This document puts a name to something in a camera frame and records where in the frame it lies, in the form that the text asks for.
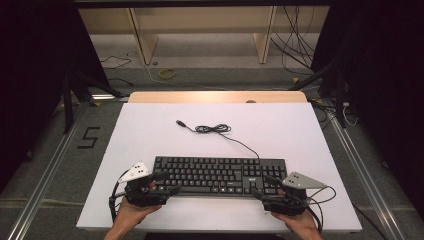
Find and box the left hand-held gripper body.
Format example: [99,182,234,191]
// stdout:
[118,161,171,208]

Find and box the person's right hand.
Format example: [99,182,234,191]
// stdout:
[270,209,319,234]

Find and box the left hand-held gripper cable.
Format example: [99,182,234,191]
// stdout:
[108,169,130,224]

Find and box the person's left hand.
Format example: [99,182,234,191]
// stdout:
[113,195,163,232]

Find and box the bundle of black cables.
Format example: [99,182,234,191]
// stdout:
[269,5,322,78]

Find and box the aluminium floor rail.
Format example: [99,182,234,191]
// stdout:
[323,109,407,240]
[5,102,90,240]

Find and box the light wooden desk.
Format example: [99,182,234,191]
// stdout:
[78,5,331,66]

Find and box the white table cover board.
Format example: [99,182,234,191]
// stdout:
[75,102,363,234]

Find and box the yellow tape roll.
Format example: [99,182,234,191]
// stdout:
[157,67,177,81]

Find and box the black metal stand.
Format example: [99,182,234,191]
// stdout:
[287,59,348,130]
[60,70,125,135]

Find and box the tangle of floor cables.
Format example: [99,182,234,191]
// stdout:
[309,97,360,128]

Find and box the black curtain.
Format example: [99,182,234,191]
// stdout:
[310,0,424,223]
[0,0,112,196]

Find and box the black floor cable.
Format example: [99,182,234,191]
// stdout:
[99,54,133,71]

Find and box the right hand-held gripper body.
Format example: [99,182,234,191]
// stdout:
[261,171,328,216]

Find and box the black keyboard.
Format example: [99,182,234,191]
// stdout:
[152,155,289,198]

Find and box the white floor cable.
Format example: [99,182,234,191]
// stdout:
[142,62,296,92]

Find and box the black keyboard cable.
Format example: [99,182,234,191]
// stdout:
[175,119,261,160]

